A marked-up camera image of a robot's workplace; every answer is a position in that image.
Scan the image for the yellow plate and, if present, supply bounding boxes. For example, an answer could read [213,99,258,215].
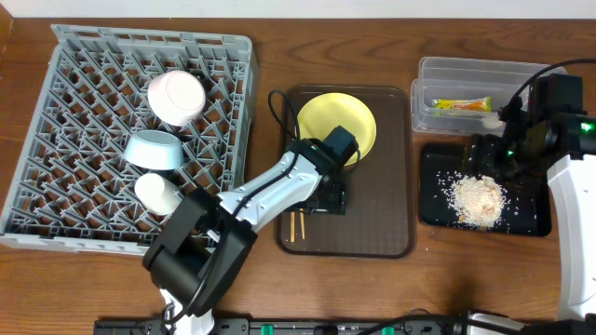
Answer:
[298,92,377,166]

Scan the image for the pink bowl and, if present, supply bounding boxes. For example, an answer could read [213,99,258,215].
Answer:
[147,70,207,127]

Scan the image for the black food waste tray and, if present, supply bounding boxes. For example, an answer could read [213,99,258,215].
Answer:
[419,143,552,237]

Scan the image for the green orange snack wrapper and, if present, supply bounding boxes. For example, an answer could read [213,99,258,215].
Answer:
[431,97,492,112]

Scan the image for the brown serving tray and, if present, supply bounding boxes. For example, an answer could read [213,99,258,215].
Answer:
[275,85,417,259]

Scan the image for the spilled rice pile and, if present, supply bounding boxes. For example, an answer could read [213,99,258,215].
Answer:
[433,171,511,231]

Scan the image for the clear plastic waste bin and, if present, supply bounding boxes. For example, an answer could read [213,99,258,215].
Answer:
[411,57,546,136]

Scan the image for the white cup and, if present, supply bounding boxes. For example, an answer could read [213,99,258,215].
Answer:
[134,173,182,216]

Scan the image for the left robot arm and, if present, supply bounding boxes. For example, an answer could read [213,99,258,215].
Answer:
[142,136,359,334]

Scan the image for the light blue bowl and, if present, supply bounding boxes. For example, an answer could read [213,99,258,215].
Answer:
[123,130,184,170]

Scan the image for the wooden chopstick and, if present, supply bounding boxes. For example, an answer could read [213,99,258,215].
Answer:
[299,210,305,240]
[290,212,295,243]

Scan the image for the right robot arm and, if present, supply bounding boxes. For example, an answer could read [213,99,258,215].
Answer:
[462,70,595,334]

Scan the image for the grey dishwasher rack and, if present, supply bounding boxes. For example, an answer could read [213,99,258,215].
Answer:
[1,25,259,256]

